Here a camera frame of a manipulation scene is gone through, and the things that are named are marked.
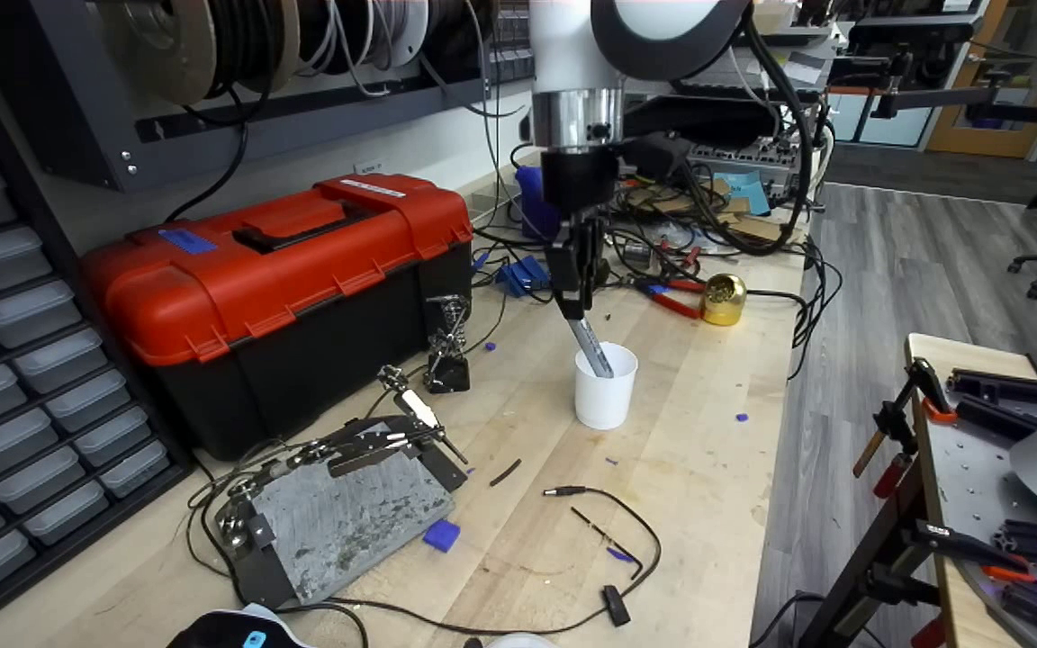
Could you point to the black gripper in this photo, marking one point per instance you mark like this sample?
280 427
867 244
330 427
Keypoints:
579 181

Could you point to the grey Sharpie marker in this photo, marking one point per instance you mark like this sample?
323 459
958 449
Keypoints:
591 346

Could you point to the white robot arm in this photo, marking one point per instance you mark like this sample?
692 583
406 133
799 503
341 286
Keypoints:
585 53

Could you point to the white ceramic mug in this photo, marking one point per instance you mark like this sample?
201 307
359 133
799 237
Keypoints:
602 405

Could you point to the helping hands clip stand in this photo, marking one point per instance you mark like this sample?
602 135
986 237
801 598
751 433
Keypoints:
443 365

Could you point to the small blue plastic piece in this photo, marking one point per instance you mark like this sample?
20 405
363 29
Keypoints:
440 535

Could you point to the red and black toolbox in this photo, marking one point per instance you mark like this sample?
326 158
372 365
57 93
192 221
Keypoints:
258 323

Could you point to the grey parts drawer cabinet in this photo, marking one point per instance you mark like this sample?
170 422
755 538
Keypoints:
80 443

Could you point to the red handled pliers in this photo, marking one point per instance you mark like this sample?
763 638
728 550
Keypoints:
680 297

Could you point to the wire spool rack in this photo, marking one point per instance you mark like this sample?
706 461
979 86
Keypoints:
146 93

